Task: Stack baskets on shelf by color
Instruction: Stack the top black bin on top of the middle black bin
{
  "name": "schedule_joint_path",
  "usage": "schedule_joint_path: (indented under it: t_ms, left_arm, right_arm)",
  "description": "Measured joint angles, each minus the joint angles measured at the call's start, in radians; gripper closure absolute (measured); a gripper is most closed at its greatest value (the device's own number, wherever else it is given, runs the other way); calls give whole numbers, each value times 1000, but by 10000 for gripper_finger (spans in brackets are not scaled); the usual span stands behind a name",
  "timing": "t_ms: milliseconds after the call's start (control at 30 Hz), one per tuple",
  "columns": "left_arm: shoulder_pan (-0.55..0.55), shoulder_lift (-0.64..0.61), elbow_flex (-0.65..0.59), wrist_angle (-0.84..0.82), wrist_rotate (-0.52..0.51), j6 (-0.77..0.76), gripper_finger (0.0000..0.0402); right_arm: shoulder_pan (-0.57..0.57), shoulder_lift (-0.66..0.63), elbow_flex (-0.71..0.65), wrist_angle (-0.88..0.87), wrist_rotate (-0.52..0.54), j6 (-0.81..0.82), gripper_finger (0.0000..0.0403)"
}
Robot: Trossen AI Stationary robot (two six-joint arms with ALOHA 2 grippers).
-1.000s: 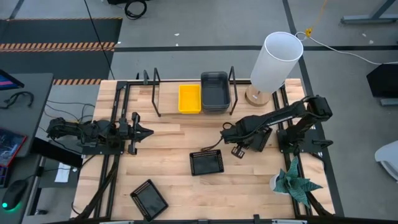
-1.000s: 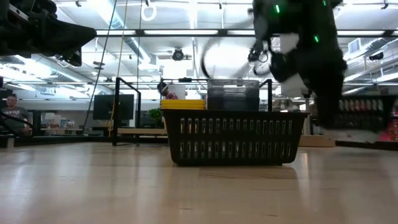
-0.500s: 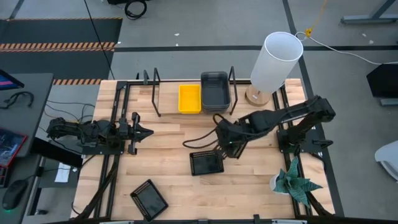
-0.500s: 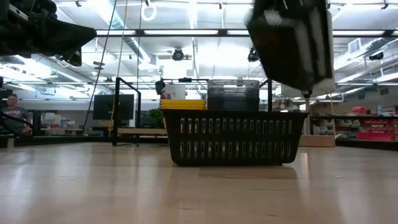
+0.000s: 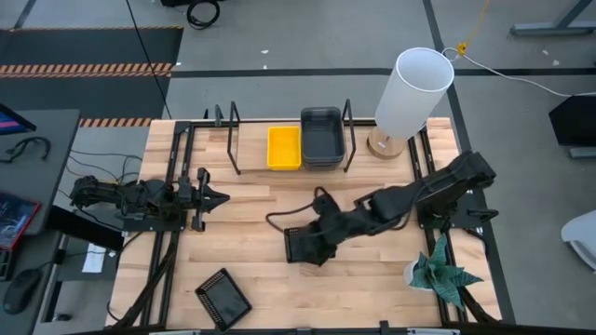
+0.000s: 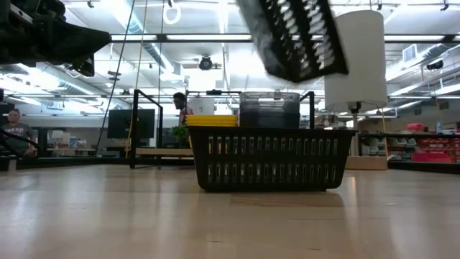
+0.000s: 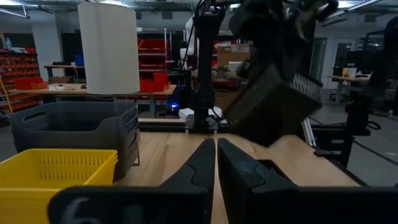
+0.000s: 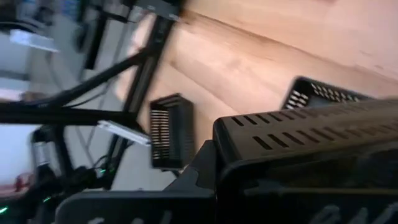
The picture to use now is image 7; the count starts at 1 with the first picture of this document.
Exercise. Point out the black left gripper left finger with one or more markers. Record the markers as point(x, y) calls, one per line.
point(161, 205)

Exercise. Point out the brown cardboard box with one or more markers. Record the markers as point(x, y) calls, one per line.
point(231, 56)

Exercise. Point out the black perforated plastic basket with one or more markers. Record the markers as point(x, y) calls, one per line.
point(273, 105)
point(275, 169)

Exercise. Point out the red stacked bins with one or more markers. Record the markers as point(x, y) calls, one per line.
point(154, 82)

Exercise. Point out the gray plastic basket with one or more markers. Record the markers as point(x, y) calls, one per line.
point(132, 130)
point(127, 155)
point(74, 116)

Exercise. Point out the long wooden workbench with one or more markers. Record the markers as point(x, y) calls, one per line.
point(62, 89)

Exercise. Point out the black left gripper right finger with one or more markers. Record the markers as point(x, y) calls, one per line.
point(264, 205)

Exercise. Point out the red bin storage rack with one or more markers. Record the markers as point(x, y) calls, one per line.
point(18, 81)

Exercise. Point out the yellow plastic basket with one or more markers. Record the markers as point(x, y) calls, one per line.
point(46, 180)

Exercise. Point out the white shade lamp wooden base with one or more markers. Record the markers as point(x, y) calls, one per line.
point(109, 46)

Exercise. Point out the white flat box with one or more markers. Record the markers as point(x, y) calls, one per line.
point(186, 112)

